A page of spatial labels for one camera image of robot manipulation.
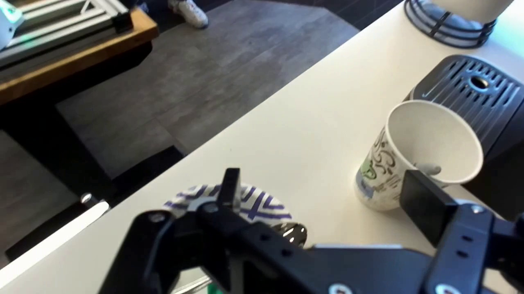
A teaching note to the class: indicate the aluminium frame rail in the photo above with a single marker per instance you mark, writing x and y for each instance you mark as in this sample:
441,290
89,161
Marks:
66,22

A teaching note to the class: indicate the black white patterned cloth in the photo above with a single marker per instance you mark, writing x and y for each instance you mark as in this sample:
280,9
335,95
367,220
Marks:
256,205

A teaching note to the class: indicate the white shoe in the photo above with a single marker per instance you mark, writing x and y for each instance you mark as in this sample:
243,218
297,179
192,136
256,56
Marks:
190,12

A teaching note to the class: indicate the black coffee machine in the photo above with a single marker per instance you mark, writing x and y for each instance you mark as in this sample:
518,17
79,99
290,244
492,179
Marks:
475,99

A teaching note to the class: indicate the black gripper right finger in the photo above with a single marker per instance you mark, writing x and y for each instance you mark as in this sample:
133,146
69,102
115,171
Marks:
475,246

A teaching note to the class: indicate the wooden cart top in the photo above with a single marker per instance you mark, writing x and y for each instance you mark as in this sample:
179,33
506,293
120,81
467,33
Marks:
71,66

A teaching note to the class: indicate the printed white paper cup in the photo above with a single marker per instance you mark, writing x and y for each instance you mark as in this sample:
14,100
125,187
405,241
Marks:
426,141

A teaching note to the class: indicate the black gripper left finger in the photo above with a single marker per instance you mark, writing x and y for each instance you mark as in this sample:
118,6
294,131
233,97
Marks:
218,251

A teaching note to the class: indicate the grey robot base green light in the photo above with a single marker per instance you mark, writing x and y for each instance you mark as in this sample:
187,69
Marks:
9,25

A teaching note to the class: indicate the teal wrapper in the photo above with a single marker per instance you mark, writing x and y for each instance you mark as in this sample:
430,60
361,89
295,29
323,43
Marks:
212,287

